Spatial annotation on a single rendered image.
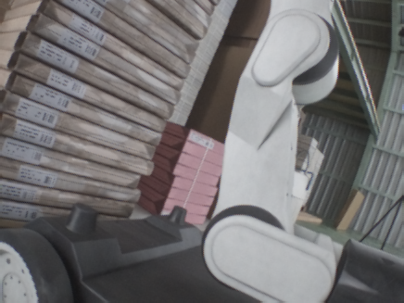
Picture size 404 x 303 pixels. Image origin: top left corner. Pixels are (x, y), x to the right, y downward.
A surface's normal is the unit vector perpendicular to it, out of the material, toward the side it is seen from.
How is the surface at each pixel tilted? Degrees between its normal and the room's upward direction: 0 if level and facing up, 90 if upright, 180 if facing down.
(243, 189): 90
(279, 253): 90
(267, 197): 90
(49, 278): 43
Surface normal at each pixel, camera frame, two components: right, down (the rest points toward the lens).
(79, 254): 0.87, -0.41
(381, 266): 0.02, -0.79
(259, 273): -0.36, -0.16
